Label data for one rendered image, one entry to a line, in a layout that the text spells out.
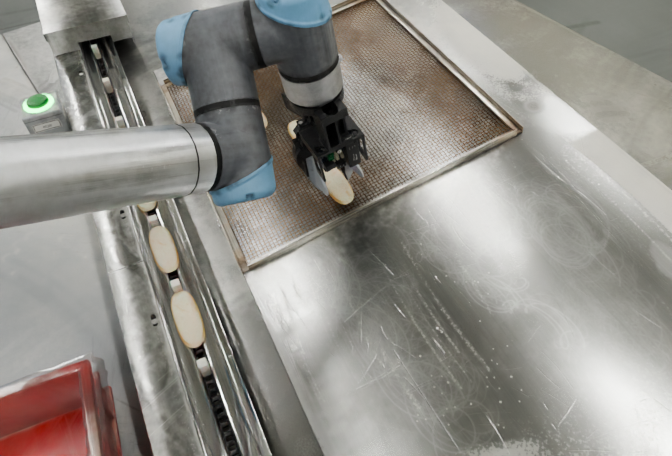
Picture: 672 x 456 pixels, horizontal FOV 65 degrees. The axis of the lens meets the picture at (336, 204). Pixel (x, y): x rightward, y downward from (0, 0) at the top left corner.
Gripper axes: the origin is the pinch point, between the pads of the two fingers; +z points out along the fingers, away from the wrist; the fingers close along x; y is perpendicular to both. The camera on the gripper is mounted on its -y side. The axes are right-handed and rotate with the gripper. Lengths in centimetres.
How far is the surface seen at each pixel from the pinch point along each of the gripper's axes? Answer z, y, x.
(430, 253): 2.0, 19.2, 5.6
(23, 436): 2, 13, -54
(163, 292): 3.5, 2.1, -31.4
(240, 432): 4.1, 26.9, -28.4
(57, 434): 3, 15, -50
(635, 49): 130, -87, 200
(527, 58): 23, -23, 61
